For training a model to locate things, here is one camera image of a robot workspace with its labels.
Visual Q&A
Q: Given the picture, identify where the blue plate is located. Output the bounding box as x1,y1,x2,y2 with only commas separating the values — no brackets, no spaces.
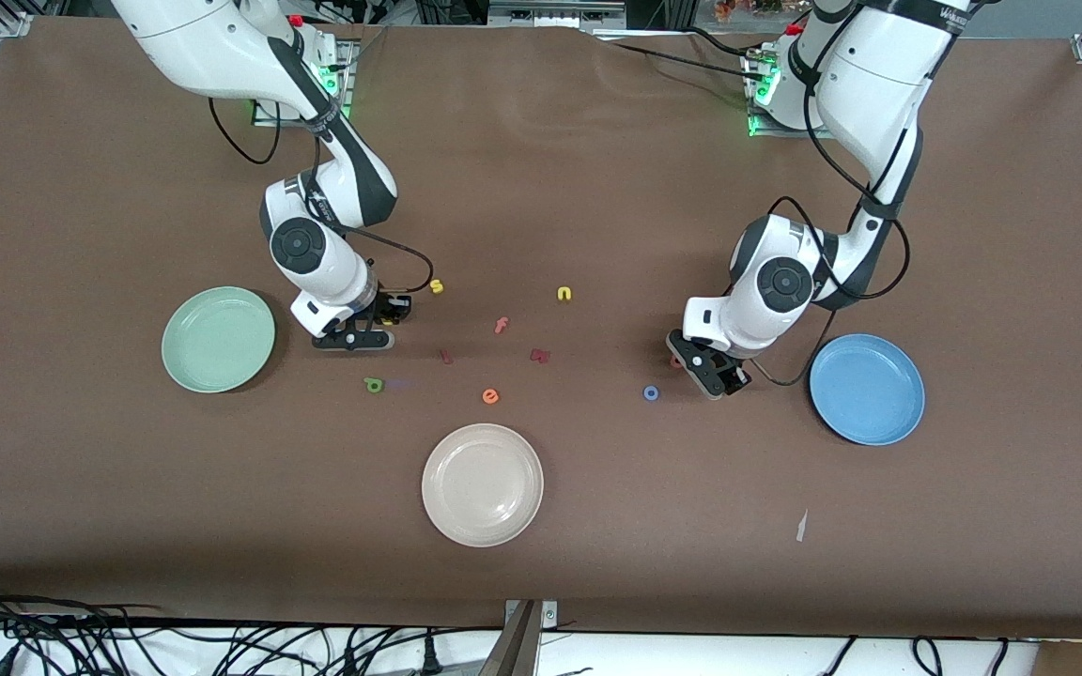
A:
809,333,926,446

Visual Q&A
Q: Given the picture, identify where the light green plate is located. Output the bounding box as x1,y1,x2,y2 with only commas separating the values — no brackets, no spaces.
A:
162,286,276,393

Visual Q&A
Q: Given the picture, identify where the beige plate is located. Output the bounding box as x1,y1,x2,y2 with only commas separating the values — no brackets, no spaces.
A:
421,423,545,548

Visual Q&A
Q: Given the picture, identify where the brown table cover sheet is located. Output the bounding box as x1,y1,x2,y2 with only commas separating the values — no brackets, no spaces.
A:
0,17,1082,641

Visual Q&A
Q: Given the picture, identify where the grey power strip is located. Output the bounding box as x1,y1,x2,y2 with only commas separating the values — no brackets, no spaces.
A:
487,0,626,27

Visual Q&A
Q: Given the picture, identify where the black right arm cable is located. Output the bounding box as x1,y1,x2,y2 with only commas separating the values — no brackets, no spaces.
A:
208,94,435,294

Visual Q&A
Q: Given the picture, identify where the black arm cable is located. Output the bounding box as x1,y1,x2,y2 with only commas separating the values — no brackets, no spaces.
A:
208,94,435,294
724,38,914,388

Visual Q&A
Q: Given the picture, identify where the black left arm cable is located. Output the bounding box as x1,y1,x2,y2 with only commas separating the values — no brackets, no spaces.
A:
724,38,914,388

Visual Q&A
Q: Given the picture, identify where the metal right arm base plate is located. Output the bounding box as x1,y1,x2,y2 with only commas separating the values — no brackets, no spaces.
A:
253,38,356,129

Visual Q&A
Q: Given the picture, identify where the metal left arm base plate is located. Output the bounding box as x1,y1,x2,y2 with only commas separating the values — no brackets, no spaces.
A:
746,47,847,140

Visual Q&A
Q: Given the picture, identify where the black base supply cable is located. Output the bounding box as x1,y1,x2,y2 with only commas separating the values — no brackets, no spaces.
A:
597,28,769,85

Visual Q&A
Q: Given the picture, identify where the metal table bracket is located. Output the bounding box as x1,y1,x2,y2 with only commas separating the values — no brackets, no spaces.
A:
480,599,561,676

